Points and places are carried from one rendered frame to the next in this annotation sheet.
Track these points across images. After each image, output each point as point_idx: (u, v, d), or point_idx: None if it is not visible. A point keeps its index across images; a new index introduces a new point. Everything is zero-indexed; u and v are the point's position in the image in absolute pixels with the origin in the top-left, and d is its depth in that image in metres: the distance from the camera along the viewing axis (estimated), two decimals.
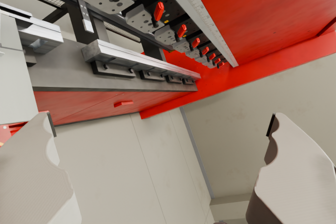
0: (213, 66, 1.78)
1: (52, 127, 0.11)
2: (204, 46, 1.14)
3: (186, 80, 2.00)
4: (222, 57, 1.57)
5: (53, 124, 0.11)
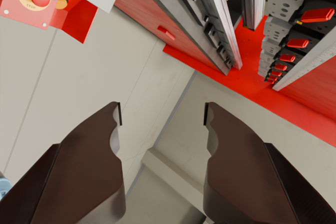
0: (262, 75, 1.61)
1: (120, 116, 0.12)
2: (284, 62, 0.97)
3: (228, 61, 1.83)
4: (279, 78, 1.40)
5: (121, 113, 0.12)
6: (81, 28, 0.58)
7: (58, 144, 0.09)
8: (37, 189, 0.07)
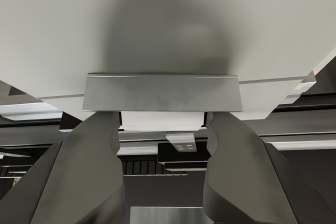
0: None
1: (120, 116, 0.12)
2: None
3: None
4: None
5: (121, 113, 0.12)
6: None
7: (58, 144, 0.09)
8: (37, 189, 0.07)
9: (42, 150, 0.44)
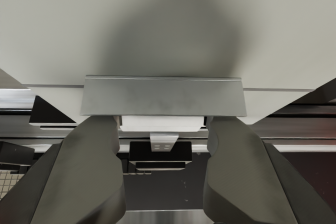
0: None
1: (120, 117, 0.12)
2: None
3: None
4: None
5: None
6: None
7: (58, 144, 0.09)
8: (37, 189, 0.07)
9: None
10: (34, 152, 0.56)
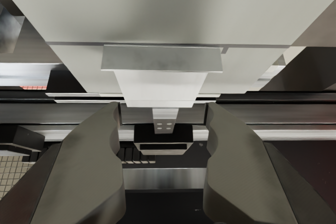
0: None
1: (120, 116, 0.12)
2: None
3: None
4: None
5: (121, 113, 0.12)
6: None
7: (58, 144, 0.09)
8: (37, 189, 0.07)
9: (4, 128, 0.40)
10: (44, 142, 0.59)
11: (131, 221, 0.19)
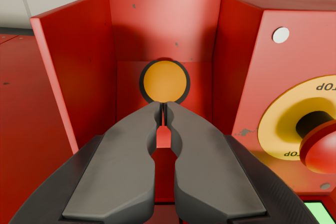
0: None
1: (160, 117, 0.12)
2: None
3: None
4: None
5: (162, 114, 0.12)
6: (86, 74, 0.11)
7: (100, 136, 0.09)
8: (76, 175, 0.07)
9: None
10: None
11: None
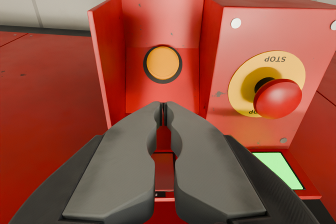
0: None
1: (160, 117, 0.12)
2: None
3: None
4: None
5: (162, 114, 0.12)
6: (110, 50, 0.17)
7: (100, 136, 0.09)
8: (76, 175, 0.07)
9: None
10: None
11: None
